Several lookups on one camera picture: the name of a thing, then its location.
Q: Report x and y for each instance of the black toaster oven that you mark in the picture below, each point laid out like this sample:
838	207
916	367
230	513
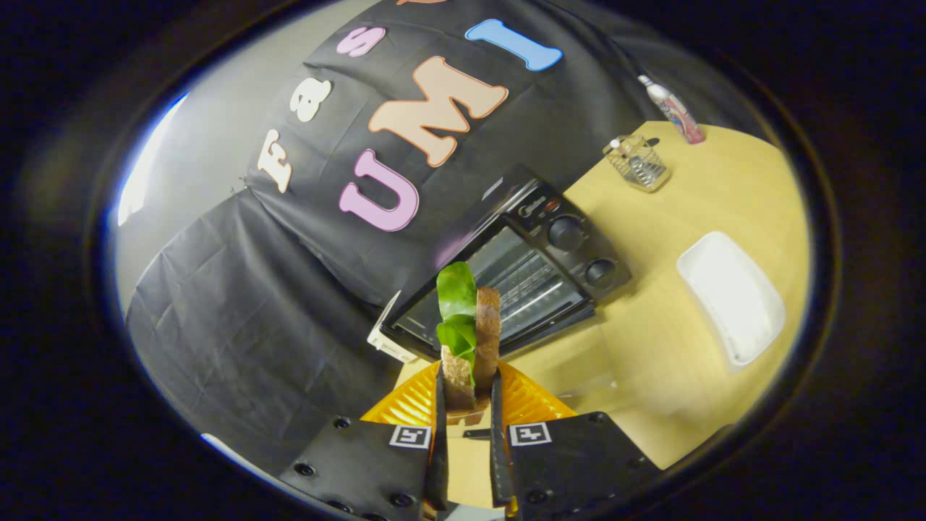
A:
571	250

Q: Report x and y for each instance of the silver pink-label bottle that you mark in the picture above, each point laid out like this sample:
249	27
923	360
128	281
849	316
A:
673	110

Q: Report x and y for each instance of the white pop-up toaster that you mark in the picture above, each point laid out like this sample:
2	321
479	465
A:
383	340

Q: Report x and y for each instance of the sandwich with lettuce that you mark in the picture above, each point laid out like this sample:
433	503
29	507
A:
486	325

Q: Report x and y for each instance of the white rectangular plate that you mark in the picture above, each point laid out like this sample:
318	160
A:
731	297

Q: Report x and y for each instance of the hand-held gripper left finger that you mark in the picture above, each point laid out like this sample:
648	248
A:
440	449

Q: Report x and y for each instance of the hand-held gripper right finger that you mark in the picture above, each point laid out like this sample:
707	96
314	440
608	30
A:
498	449

